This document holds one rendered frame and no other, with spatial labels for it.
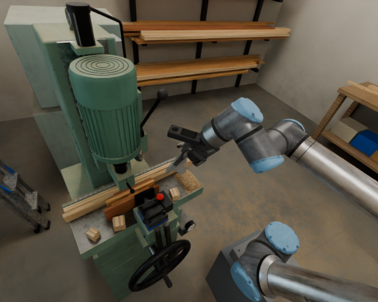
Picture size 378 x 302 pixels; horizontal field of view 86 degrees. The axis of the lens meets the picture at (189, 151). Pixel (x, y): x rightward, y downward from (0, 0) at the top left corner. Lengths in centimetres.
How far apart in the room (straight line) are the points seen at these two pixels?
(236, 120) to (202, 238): 147
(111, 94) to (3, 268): 175
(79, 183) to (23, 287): 97
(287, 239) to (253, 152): 56
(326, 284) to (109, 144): 77
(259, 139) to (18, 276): 188
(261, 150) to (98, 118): 46
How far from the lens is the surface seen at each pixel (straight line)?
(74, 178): 129
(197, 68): 316
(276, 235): 104
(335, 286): 81
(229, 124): 60
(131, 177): 88
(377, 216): 72
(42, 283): 197
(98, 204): 100
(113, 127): 65
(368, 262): 255
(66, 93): 86
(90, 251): 95
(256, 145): 59
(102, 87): 58
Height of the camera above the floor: 174
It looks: 43 degrees down
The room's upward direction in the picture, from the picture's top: 8 degrees clockwise
